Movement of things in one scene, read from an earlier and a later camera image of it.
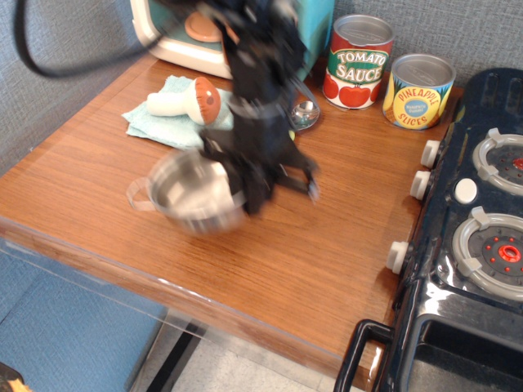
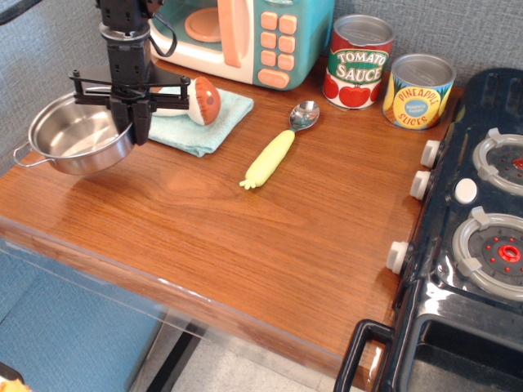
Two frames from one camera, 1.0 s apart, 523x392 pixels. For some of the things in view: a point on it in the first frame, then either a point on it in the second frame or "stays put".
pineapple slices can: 418,92 stays put
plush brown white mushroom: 200,102 stays put
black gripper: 254,152 → 131,79
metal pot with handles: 192,190 → 81,139
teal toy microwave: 194,40 stays put
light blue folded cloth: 181,129 stays put
